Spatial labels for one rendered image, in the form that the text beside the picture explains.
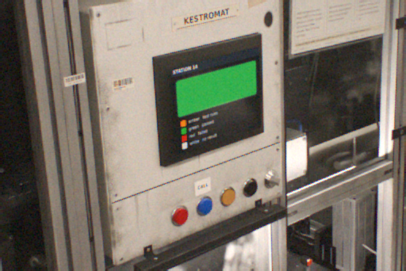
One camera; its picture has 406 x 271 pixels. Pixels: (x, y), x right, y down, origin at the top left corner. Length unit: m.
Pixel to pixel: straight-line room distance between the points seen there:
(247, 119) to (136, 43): 0.29
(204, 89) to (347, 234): 0.93
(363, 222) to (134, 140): 1.01
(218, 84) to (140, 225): 0.29
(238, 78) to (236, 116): 0.07
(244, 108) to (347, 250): 0.86
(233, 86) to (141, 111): 0.19
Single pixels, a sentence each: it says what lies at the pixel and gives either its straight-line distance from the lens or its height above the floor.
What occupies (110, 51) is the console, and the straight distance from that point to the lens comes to 1.25.
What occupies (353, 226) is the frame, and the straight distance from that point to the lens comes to 2.15.
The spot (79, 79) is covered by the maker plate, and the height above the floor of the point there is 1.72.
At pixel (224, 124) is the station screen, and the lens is 1.41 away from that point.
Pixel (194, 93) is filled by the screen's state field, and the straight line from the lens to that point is 1.35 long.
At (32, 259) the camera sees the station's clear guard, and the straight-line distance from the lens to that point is 1.32.
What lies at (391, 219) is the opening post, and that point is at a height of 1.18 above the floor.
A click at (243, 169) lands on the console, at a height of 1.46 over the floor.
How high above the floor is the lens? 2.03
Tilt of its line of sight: 19 degrees down
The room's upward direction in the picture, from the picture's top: 3 degrees counter-clockwise
